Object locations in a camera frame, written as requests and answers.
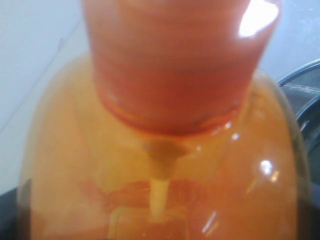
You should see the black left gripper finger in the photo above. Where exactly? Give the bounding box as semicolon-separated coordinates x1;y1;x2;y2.
0;187;31;240

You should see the orange pump soap bottle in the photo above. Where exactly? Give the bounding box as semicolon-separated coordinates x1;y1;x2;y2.
17;0;311;240

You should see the steel mesh strainer basket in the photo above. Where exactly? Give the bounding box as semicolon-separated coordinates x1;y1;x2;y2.
278;59;320;160

